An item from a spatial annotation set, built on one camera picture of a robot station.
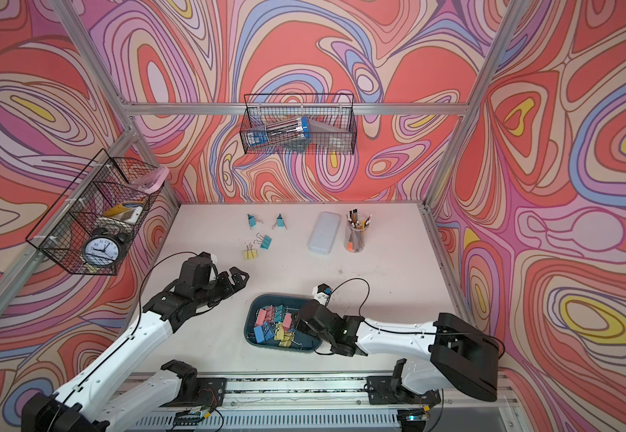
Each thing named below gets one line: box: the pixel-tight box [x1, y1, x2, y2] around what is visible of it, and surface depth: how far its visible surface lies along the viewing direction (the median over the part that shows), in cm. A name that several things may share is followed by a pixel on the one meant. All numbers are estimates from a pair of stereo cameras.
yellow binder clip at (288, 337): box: [278, 331, 295, 349], surface depth 83 cm
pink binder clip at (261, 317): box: [254, 308, 268, 326], surface depth 86 cm
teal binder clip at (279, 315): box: [274, 304, 285, 323], surface depth 88 cm
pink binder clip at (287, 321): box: [282, 312, 293, 331], surface depth 84 cm
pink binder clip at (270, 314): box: [263, 305, 276, 324], surface depth 88 cm
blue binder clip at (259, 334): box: [253, 324, 266, 344], surface depth 82 cm
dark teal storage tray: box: [243, 293, 323, 351], surface depth 84 cm
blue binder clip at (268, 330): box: [261, 320, 276, 342], surface depth 84 cm
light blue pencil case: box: [307, 211, 341, 255], surface depth 110 cm
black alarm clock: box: [81, 227, 128, 270], surface depth 69 cm
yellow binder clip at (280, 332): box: [274, 322, 285, 342], surface depth 83 cm
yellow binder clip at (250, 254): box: [242, 248, 259, 261], surface depth 103 cm
